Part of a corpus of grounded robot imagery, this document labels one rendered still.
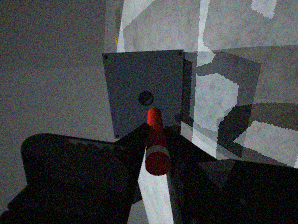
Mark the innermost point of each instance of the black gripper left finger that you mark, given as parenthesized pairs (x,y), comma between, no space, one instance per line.
(115,165)

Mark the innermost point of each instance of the red peg with white band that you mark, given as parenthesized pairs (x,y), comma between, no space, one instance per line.
(157,159)

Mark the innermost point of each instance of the dark grey panel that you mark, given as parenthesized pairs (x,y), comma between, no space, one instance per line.
(139,81)

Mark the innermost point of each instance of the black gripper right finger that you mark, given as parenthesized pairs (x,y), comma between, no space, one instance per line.
(201,186)

